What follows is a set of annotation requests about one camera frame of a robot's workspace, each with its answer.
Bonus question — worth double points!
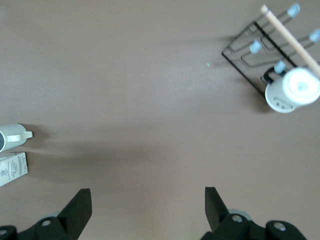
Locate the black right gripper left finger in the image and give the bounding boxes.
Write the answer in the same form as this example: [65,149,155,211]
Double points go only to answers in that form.
[0,188,92,240]

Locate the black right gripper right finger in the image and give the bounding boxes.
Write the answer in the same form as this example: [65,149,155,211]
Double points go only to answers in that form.
[201,186,307,240]

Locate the blue white milk carton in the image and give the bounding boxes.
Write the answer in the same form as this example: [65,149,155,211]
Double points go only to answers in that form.
[0,151,29,188]

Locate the beige cup with handle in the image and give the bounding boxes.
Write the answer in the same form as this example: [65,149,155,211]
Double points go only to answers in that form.
[0,122,34,154]

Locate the brown table cover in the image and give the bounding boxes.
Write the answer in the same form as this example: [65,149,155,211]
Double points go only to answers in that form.
[0,0,320,240]

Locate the white mug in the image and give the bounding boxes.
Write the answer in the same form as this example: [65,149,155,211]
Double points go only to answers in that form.
[264,66,320,114]

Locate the black wire mug rack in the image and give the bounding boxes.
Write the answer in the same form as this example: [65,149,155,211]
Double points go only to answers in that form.
[221,2,320,101]

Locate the wooden rack handle rod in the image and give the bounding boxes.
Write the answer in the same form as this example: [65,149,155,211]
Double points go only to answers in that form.
[259,4,320,79]

